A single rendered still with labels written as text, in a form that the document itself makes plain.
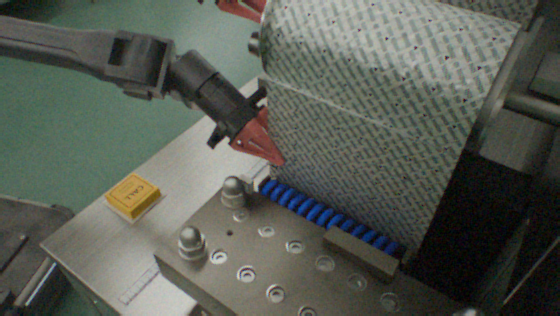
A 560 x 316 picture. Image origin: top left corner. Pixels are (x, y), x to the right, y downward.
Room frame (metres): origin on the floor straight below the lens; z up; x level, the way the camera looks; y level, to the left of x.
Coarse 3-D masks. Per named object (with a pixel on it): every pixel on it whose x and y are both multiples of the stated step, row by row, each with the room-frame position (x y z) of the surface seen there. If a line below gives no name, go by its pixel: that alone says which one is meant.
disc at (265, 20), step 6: (270, 0) 0.43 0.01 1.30; (276, 0) 0.44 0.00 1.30; (270, 6) 0.43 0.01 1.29; (264, 12) 0.42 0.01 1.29; (270, 12) 0.43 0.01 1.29; (264, 18) 0.42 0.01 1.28; (270, 18) 0.43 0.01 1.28; (264, 24) 0.42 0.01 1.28; (264, 30) 0.42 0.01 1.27; (258, 36) 0.42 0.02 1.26; (264, 36) 0.42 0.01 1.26; (258, 42) 0.41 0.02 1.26; (264, 42) 0.42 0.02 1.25; (258, 48) 0.41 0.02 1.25; (264, 48) 0.42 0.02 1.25; (264, 54) 0.42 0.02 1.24; (264, 60) 0.42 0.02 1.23; (264, 66) 0.42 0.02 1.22
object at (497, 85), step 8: (520, 32) 0.35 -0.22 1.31; (520, 40) 0.33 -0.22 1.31; (512, 48) 0.32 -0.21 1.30; (520, 48) 0.32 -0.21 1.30; (512, 56) 0.31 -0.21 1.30; (504, 64) 0.31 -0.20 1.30; (512, 64) 0.31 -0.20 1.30; (504, 72) 0.30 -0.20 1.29; (496, 80) 0.30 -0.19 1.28; (504, 80) 0.30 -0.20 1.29; (496, 88) 0.29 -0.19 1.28; (488, 96) 0.29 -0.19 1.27; (496, 96) 0.29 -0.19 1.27; (488, 104) 0.29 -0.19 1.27; (480, 112) 0.29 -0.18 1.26; (488, 112) 0.29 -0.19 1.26; (480, 120) 0.29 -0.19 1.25; (472, 128) 0.29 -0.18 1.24; (480, 128) 0.29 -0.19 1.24; (472, 136) 0.29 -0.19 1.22
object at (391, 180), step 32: (288, 96) 0.40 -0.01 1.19; (288, 128) 0.40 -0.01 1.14; (320, 128) 0.37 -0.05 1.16; (352, 128) 0.35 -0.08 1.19; (384, 128) 0.33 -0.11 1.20; (288, 160) 0.40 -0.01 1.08; (320, 160) 0.37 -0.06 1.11; (352, 160) 0.35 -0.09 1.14; (384, 160) 0.33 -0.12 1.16; (416, 160) 0.31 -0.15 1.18; (448, 160) 0.29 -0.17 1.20; (320, 192) 0.37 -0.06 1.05; (352, 192) 0.34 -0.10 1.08; (384, 192) 0.32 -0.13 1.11; (416, 192) 0.30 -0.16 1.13; (384, 224) 0.31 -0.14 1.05; (416, 224) 0.29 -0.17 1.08
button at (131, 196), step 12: (132, 180) 0.50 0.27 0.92; (144, 180) 0.50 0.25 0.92; (108, 192) 0.48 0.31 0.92; (120, 192) 0.48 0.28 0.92; (132, 192) 0.48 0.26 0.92; (144, 192) 0.48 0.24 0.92; (156, 192) 0.48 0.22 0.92; (120, 204) 0.45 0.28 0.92; (132, 204) 0.45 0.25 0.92; (144, 204) 0.46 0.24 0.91; (132, 216) 0.43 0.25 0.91
